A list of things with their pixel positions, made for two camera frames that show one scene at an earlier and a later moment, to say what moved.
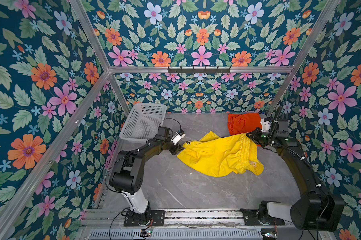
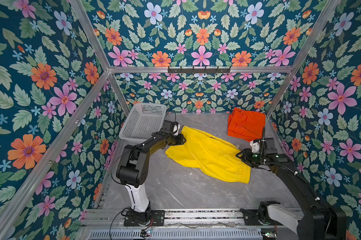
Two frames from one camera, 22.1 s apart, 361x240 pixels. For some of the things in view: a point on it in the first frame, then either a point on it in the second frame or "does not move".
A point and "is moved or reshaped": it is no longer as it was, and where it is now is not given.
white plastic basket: x=142 y=122 does not move
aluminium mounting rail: x=172 y=217 does not move
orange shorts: x=243 y=123 is moved or reshaped
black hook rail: x=198 y=71 does not move
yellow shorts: x=213 y=156 is moved or reshaped
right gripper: x=254 y=137 to x=245 y=156
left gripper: x=176 y=149 to x=180 y=140
